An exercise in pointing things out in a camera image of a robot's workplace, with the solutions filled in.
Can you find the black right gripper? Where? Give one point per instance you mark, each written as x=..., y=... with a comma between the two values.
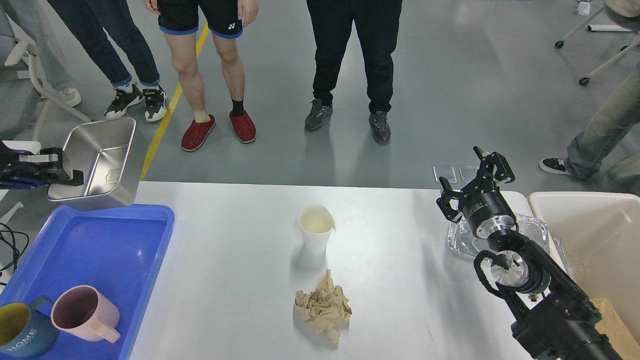
x=485, y=212

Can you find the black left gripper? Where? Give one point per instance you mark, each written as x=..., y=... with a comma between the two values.
x=32, y=177

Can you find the aluminium foil tray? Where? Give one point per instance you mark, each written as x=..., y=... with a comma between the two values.
x=462, y=241

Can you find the stainless steel rectangular tray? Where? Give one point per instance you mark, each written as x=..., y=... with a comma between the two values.
x=110, y=154

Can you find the pink mug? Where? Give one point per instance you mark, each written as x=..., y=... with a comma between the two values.
x=84, y=312

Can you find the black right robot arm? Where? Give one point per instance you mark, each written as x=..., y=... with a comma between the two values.
x=554, y=317

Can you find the grey office chair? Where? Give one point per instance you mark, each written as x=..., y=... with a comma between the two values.
x=24, y=99

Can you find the person in grey trousers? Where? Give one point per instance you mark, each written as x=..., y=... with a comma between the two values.
x=30, y=16

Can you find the blue plastic tray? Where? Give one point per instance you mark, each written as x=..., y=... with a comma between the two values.
x=119, y=251

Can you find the person in faded jeans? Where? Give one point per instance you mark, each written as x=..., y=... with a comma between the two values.
x=610, y=124

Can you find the beige plastic bin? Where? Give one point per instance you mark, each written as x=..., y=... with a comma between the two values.
x=599, y=234

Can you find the person in dark jeans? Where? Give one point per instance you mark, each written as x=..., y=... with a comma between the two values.
x=107, y=32

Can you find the white paper cup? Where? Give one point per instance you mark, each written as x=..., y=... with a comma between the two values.
x=316, y=225

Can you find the blue and yellow mug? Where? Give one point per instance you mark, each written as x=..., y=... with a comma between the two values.
x=24, y=331

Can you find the crumpled brown paper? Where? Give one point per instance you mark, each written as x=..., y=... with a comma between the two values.
x=323, y=309

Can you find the white chair base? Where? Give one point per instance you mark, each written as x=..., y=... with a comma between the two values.
x=609, y=33

